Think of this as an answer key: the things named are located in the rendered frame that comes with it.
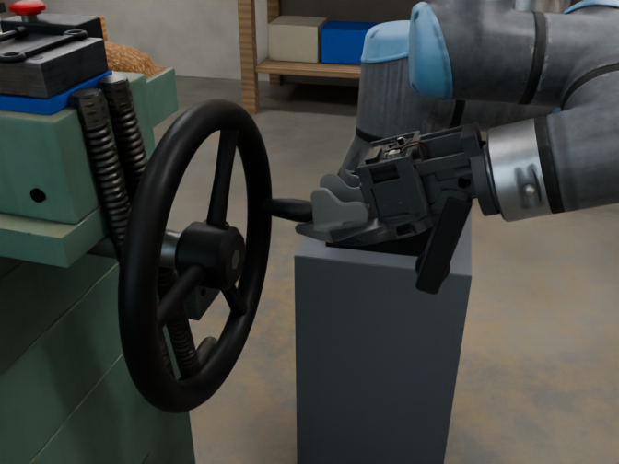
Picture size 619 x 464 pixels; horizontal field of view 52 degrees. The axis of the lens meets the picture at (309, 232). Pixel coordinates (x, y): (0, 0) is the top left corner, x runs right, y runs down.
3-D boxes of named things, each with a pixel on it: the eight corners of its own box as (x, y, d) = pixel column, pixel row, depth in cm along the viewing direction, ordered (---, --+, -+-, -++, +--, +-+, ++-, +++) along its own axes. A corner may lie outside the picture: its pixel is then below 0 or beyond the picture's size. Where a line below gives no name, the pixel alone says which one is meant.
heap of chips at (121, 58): (132, 87, 76) (127, 55, 74) (32, 77, 79) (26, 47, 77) (167, 67, 83) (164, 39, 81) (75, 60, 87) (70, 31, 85)
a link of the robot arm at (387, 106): (357, 110, 117) (366, 12, 109) (450, 118, 116) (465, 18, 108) (353, 137, 104) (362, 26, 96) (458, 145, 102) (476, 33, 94)
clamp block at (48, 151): (73, 228, 52) (51, 122, 47) (-62, 207, 55) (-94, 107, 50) (160, 160, 64) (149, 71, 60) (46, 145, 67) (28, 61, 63)
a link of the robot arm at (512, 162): (551, 189, 63) (554, 235, 55) (501, 198, 65) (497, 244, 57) (532, 105, 60) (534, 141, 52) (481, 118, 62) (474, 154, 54)
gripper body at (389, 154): (365, 142, 66) (482, 114, 61) (389, 214, 69) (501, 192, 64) (348, 171, 60) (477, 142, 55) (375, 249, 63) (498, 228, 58)
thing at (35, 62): (52, 116, 49) (36, 42, 46) (-65, 103, 51) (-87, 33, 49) (138, 71, 60) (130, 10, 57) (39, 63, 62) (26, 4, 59)
